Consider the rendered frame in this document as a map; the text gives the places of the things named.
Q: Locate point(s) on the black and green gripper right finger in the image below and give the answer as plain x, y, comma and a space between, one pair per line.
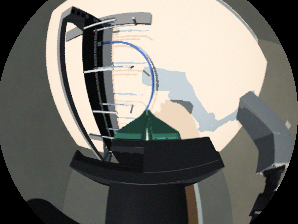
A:
160, 130

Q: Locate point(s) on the grey patch panel rack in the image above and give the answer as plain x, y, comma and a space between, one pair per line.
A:
92, 60

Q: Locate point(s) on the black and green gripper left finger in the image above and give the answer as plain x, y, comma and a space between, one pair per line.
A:
135, 129

